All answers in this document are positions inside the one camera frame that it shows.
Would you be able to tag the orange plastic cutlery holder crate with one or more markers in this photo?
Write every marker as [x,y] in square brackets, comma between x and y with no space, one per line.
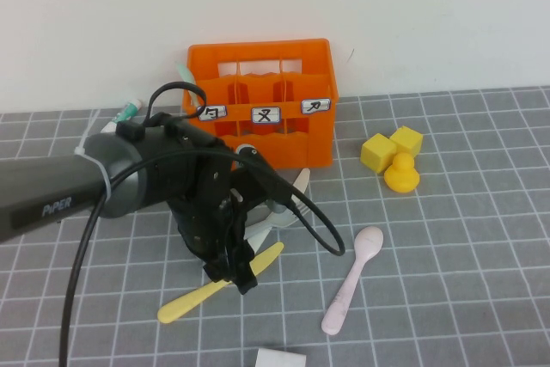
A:
[292,148]

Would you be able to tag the grey grid pattern mat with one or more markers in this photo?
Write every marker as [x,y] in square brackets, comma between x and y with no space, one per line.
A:
[472,255]

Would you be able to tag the mint green plastic spoon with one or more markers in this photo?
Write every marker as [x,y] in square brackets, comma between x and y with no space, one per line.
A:
[185,72]

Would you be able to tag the grey plastic fork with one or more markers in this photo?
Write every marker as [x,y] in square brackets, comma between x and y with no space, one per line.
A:
[281,222]

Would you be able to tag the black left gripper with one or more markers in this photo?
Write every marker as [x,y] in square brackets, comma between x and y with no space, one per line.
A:
[210,221]

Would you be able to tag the paper label with knife character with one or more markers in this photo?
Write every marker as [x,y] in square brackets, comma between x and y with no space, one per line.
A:
[315,106]

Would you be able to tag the yellow foam cube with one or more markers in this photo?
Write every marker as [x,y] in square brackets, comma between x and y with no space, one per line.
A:
[410,139]
[377,152]

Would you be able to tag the paper label with spoon character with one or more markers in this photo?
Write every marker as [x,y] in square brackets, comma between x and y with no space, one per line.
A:
[215,112]

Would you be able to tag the cream white plastic knife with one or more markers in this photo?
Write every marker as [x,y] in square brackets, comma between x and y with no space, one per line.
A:
[303,180]

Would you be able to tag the white zip tie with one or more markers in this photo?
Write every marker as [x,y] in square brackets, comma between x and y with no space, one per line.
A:
[103,173]

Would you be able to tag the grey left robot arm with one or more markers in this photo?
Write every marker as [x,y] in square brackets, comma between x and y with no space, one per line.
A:
[51,182]

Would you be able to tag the white and green glue stick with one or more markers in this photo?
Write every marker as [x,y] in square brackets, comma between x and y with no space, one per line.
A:
[129,110]

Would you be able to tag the yellow rubber duck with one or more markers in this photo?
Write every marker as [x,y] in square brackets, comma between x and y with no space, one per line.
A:
[401,175]

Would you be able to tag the pink plastic spoon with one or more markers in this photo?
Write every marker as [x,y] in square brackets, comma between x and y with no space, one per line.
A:
[369,240]

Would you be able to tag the white paper sheet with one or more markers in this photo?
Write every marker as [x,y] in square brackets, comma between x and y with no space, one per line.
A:
[279,358]

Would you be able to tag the paper label with fork character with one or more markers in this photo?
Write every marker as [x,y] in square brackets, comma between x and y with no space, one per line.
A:
[266,114]

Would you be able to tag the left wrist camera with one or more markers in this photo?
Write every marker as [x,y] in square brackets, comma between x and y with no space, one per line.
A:
[247,151]

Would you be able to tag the yellow plastic knife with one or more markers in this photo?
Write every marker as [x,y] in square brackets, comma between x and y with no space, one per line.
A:
[180,309]

